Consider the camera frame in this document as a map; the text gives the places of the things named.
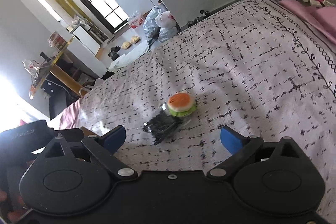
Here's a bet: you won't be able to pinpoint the pink bed sheet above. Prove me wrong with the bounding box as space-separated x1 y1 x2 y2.
278 0 336 44

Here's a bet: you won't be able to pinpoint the small pale plastic bag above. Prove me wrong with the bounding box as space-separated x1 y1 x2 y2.
157 27 178 43

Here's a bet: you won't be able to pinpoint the yellow slipper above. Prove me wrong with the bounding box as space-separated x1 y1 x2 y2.
130 36 141 44
121 42 133 50

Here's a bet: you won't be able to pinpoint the black cabinet under table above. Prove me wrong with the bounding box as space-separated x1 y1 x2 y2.
41 75 79 119

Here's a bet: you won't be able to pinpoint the black slippers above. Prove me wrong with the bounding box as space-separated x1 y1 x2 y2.
108 46 121 61

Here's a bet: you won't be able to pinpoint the clear plastic water bottle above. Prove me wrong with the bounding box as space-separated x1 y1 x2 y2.
22 60 40 79

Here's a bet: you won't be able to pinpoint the patterned white bed cover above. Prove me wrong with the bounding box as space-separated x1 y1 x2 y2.
77 0 335 223

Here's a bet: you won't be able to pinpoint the yellow slipper right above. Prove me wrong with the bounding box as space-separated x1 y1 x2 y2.
130 36 141 44

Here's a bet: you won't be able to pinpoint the plush hamburger toy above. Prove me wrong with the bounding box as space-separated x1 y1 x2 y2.
167 92 197 118

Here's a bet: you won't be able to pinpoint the yellow glass-top table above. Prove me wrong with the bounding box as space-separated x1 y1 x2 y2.
29 38 87 100

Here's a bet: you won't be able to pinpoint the white red plastic bag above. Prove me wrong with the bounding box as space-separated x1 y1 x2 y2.
155 11 176 29

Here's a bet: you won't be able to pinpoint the water bottle case pack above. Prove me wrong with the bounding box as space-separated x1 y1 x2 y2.
127 11 145 29

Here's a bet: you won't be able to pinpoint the black item in clear bag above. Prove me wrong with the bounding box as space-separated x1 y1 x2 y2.
142 103 195 145

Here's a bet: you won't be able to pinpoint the white cloth on floor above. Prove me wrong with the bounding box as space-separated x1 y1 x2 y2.
108 42 150 72

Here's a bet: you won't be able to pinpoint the red snack bag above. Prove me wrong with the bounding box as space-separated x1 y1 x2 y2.
48 31 67 51

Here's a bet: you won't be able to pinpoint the yellow slipper left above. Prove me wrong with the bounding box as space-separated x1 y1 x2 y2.
121 42 133 50

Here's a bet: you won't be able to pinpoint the grey garbage bag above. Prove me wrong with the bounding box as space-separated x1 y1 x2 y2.
143 3 167 46

